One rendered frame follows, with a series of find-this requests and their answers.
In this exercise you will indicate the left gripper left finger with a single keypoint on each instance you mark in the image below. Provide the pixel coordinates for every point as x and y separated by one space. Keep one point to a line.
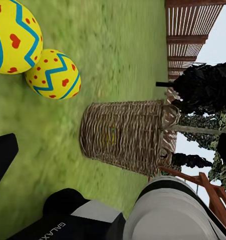
8 151

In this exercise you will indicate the bush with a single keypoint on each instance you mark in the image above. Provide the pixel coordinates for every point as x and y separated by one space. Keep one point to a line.
175 167

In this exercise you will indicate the wicker basket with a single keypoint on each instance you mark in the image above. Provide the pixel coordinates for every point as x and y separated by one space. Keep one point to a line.
128 134

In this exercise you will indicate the easter egg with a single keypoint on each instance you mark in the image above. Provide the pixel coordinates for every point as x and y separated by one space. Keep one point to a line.
21 41
54 76

